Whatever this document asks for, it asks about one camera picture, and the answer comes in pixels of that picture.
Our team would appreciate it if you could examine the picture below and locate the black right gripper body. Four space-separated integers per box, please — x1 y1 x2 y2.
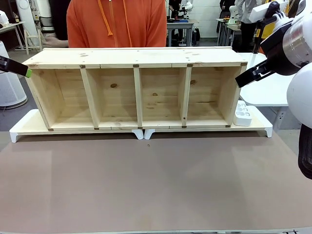
260 22 303 77

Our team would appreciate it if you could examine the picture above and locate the bystander in grey top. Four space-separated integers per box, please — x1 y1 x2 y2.
234 0 259 53

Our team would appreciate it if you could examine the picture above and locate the pine wood four-compartment shelf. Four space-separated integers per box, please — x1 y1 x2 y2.
22 46 249 130

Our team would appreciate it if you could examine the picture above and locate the grey metal workbench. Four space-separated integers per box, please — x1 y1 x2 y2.
166 19 196 47

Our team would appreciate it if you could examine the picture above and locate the white compartment holder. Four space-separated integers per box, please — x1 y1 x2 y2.
233 100 253 127

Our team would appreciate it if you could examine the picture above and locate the yellow and black stand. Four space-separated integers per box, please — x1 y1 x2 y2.
252 21 263 54

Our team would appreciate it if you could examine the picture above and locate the black arm cable sleeve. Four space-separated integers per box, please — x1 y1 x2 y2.
297 123 312 180

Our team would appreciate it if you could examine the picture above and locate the light wood side table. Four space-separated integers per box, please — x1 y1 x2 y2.
0 21 26 52

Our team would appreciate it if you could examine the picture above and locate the person torso in orange hoodie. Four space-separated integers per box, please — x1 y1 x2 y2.
66 0 168 48

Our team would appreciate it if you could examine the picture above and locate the light wooden folding stool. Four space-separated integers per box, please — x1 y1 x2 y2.
23 29 44 56

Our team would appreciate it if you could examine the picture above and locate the wood riser with white legs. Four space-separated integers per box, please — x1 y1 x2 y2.
144 104 273 140
9 109 145 143

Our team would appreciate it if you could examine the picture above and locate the black mesh office chair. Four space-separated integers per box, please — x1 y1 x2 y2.
39 16 53 32

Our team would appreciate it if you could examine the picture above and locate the bystander bare hand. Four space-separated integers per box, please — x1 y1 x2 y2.
44 34 69 48

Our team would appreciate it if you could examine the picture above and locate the bystander in black clothes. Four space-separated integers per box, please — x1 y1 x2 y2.
50 0 72 41

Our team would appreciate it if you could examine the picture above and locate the white perforated air purifier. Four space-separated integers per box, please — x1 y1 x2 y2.
0 40 28 108

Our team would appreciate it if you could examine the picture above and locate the white rounded table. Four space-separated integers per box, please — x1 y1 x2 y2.
239 52 293 107

